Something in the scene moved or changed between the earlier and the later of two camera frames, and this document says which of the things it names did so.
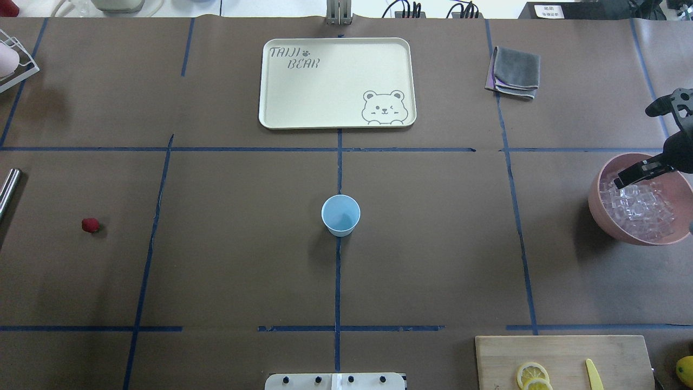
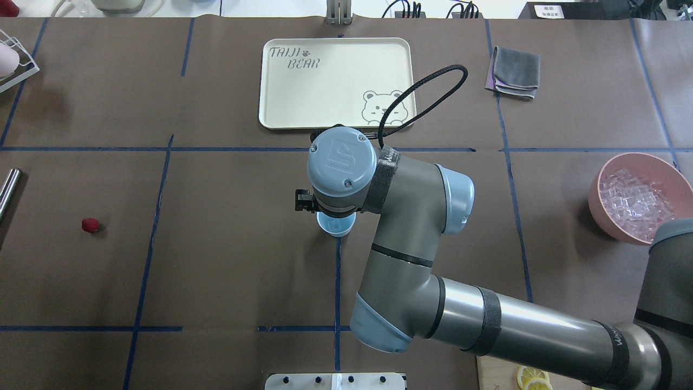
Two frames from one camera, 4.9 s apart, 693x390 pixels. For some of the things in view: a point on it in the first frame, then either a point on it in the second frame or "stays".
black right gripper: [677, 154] to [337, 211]
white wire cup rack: [26, 66] stays
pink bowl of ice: [654, 212] stays
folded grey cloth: [514, 72] stays
